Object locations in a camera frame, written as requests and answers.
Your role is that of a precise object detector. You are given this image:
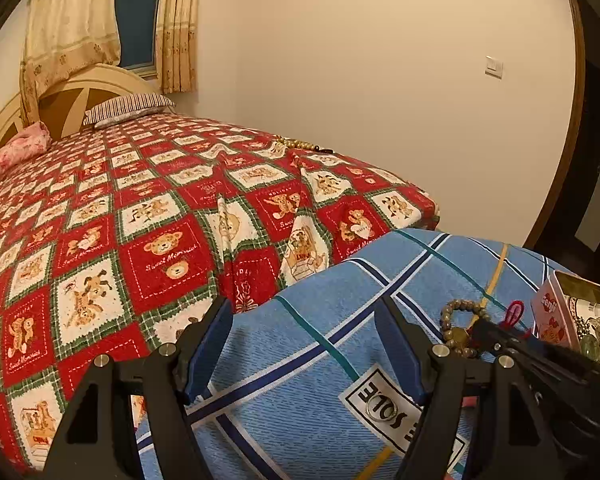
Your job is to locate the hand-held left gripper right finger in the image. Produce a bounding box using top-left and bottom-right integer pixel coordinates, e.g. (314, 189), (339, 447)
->
(375, 296), (563, 480)

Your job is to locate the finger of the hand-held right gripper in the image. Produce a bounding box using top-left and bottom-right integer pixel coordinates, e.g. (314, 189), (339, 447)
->
(472, 321), (600, 378)

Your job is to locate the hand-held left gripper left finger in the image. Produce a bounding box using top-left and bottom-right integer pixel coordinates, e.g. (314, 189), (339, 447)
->
(42, 296), (233, 480)

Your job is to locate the pink tin box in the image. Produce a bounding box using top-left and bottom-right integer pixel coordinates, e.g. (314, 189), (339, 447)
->
(530, 270), (600, 368)

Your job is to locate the grey bead bracelet red knot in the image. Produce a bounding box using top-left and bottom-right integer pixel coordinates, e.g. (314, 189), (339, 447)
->
(440, 299), (533, 361)

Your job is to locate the printed paper sheet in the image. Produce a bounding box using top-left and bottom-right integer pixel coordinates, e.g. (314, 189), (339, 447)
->
(565, 295), (600, 322)

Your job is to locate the blue plaid cloth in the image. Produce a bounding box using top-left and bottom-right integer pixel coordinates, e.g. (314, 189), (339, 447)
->
(135, 227), (600, 480)

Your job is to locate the red bear print blanket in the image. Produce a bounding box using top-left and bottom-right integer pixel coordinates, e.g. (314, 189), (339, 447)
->
(0, 112), (441, 476)

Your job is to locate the striped pillow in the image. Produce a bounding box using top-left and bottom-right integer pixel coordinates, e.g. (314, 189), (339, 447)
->
(82, 94), (177, 129)

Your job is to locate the pink floral pillow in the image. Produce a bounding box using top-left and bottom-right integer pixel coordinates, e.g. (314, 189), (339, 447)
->
(0, 121), (51, 191)

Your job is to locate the cream wooden headboard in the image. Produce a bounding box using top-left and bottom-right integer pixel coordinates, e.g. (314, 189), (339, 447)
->
(0, 63), (162, 161)

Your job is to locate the narrow beige curtain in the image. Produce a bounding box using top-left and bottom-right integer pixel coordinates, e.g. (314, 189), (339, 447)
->
(155, 0), (202, 95)

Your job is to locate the window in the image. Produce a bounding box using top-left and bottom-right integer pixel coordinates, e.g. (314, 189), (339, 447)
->
(114, 0), (166, 79)

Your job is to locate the wide beige curtain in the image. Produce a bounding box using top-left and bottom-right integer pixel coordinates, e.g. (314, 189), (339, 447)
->
(19, 0), (122, 126)

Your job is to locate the beige bead string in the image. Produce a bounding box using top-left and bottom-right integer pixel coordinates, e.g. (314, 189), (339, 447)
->
(270, 137), (336, 155)

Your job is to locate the wooden door frame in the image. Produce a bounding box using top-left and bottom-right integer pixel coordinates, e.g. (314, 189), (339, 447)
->
(522, 0), (589, 251)

